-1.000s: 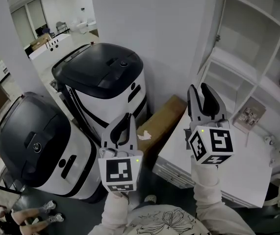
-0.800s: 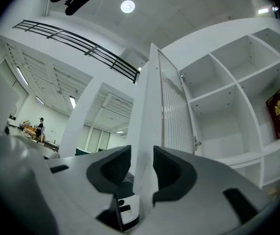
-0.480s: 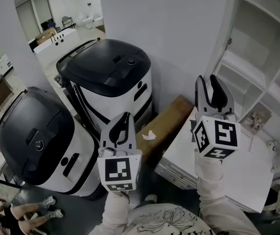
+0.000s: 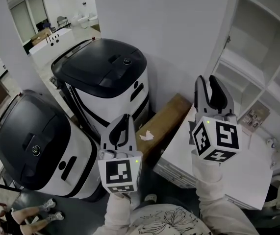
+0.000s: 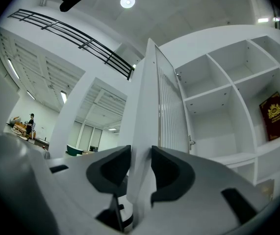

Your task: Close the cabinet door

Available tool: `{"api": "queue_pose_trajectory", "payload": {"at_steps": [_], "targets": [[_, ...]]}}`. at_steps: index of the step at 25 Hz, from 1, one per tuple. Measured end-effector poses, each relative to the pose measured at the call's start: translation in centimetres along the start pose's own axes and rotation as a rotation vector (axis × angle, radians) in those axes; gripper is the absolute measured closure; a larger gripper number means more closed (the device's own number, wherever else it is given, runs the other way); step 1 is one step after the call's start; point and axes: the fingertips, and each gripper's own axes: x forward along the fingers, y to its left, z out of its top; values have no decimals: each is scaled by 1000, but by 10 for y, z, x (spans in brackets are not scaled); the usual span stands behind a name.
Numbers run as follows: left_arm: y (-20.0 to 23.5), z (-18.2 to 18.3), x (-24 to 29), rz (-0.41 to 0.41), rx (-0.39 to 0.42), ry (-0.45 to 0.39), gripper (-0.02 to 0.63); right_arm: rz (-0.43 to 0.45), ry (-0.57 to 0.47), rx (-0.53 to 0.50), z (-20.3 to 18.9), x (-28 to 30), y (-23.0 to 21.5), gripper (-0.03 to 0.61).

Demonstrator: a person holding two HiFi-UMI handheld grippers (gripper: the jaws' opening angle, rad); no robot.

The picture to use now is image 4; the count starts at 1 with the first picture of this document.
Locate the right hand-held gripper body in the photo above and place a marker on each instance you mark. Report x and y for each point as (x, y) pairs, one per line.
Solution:
(225, 136)

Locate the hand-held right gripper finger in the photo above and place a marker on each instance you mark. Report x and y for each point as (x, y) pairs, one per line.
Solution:
(200, 94)
(220, 94)

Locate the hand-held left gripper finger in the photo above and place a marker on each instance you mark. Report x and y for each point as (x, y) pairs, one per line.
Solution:
(105, 138)
(132, 136)

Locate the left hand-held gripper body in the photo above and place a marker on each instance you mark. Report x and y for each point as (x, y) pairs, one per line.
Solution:
(119, 171)

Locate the white wall shelf unit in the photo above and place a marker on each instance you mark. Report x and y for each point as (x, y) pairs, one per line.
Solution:
(252, 57)

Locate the white cabinet glass door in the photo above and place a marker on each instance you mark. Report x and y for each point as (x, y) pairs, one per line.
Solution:
(225, 21)

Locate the person's right forearm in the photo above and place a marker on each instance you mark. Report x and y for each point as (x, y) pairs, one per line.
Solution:
(215, 192)

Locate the person's left forearm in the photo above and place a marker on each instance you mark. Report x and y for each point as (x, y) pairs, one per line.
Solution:
(117, 212)

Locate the white desk with drawers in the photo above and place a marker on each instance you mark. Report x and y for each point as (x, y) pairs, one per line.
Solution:
(247, 175)

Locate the white paper scrap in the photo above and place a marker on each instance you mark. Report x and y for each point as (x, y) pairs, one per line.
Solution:
(146, 135)

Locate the brown cardboard box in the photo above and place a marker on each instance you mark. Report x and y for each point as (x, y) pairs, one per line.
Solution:
(161, 121)

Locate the photo cover book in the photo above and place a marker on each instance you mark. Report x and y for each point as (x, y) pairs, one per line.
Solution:
(255, 117)

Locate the person's white clog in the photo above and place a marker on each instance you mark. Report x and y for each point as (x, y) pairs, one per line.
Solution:
(150, 197)

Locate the small white clock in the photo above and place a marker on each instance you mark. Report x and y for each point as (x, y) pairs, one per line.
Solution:
(271, 142)

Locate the small white figurine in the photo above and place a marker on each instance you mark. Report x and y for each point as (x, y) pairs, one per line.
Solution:
(279, 157)

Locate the person's white printed shirt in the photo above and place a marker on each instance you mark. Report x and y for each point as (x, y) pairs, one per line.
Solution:
(166, 221)

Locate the white black service robot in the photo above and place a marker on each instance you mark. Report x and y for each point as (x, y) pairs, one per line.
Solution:
(100, 67)
(32, 141)

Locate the white counter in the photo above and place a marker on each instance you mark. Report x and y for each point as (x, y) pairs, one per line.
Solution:
(54, 46)

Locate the white toilet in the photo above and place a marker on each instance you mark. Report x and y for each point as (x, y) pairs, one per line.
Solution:
(92, 18)
(77, 21)

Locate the grey folding chair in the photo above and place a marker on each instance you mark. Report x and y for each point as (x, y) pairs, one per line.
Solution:
(62, 21)

